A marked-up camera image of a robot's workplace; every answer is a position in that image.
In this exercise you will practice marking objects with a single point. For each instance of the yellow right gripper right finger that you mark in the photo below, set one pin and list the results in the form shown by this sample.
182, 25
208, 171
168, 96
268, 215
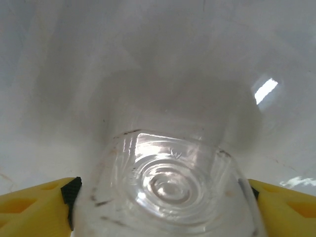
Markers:
288, 212

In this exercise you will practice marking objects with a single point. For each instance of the clear bottle with red cap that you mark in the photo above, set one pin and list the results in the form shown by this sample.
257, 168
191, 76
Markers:
168, 187

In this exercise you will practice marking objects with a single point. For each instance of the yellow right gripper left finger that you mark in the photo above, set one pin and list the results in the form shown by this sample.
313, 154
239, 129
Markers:
32, 212

